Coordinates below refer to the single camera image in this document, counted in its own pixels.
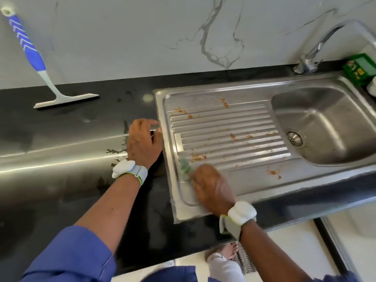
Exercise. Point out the person's left forearm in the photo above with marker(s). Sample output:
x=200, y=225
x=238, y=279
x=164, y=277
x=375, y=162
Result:
x=109, y=208

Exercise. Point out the blue white squeegee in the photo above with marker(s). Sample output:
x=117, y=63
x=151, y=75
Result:
x=32, y=52

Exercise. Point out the green soap tray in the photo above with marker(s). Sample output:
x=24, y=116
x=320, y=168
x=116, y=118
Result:
x=359, y=68

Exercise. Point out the striped floor mat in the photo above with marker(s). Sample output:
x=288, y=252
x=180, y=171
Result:
x=247, y=261

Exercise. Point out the person's left hand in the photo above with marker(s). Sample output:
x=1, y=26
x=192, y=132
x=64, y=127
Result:
x=144, y=144

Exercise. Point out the person's right foot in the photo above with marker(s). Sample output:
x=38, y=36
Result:
x=222, y=250

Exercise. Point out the person's right hand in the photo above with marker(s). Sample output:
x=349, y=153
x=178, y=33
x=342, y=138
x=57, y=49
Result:
x=212, y=189

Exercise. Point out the white trousers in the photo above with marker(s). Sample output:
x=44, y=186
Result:
x=226, y=272

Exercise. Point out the chrome faucet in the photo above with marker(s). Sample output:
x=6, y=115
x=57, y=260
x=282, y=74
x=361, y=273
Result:
x=320, y=47

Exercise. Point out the white bowl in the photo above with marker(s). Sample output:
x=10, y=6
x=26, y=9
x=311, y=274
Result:
x=372, y=87

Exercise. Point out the metal drain strainer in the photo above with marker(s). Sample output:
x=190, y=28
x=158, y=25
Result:
x=295, y=138

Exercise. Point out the white left wrist tracker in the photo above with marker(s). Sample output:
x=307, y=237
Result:
x=128, y=168

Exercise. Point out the stainless steel sink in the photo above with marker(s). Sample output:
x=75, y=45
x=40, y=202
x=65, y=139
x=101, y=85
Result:
x=329, y=123

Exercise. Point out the person's right forearm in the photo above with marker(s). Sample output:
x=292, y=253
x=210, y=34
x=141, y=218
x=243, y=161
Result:
x=267, y=255

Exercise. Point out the green scrub sponge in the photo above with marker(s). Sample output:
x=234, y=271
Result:
x=185, y=166

